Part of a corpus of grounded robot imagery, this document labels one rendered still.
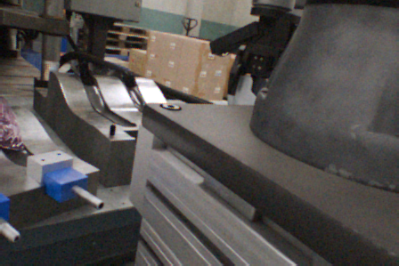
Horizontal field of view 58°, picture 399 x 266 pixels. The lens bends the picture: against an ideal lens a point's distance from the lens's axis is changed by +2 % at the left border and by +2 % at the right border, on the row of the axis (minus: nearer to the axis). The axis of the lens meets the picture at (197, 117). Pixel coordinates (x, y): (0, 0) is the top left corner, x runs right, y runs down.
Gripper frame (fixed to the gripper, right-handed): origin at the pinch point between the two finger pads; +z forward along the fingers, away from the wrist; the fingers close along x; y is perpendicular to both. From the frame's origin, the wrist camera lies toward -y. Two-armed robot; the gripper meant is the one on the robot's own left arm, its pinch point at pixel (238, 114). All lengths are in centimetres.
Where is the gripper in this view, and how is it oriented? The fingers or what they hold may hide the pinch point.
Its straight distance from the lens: 70.2
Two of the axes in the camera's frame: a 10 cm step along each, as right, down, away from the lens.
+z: -1.7, 9.5, 2.5
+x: 6.3, -0.9, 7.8
